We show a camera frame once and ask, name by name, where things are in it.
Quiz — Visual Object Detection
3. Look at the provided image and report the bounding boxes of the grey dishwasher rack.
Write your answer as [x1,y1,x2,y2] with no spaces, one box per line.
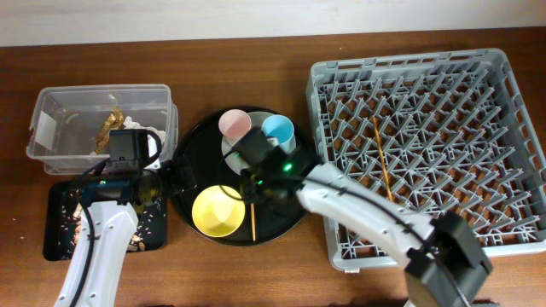
[306,49,545,257]

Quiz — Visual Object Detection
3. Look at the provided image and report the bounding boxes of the wooden chopstick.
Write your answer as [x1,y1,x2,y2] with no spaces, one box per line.
[372,117,393,201]
[250,203,257,241]

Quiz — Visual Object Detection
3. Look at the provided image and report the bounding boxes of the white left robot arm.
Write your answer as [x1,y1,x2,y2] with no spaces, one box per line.
[55,158,196,306]

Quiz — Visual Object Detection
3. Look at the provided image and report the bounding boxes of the pink cup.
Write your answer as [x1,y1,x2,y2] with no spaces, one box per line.
[218,109,252,145]

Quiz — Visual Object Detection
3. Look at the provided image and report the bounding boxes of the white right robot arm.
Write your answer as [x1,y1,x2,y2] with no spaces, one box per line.
[237,148,492,306]

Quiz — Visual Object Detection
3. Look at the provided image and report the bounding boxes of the gold foil wrapper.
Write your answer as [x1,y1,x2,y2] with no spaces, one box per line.
[94,107,125,154]

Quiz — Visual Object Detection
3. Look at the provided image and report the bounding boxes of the food scraps and rice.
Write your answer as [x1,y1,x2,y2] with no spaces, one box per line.
[56,200,166,259]

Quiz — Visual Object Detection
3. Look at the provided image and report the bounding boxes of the light grey plate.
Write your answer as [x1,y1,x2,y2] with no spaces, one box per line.
[220,110,297,176]

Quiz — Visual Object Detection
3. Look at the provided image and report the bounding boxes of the white napkin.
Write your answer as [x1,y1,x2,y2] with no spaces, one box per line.
[123,116,166,143]

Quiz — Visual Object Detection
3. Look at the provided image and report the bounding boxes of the blue cup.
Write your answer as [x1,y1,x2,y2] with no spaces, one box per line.
[261,114,296,154]

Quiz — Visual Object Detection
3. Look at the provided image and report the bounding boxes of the yellow bowl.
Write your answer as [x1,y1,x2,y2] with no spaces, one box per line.
[191,185,246,238]

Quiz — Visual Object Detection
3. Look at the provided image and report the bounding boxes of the round black tray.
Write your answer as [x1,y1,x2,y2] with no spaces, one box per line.
[171,110,306,246]

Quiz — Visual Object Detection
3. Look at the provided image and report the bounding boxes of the clear plastic bin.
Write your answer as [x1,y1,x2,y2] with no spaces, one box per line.
[26,84,178,175]

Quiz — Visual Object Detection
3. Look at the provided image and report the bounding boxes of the black rectangular tray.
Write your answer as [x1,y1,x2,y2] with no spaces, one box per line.
[43,181,167,261]

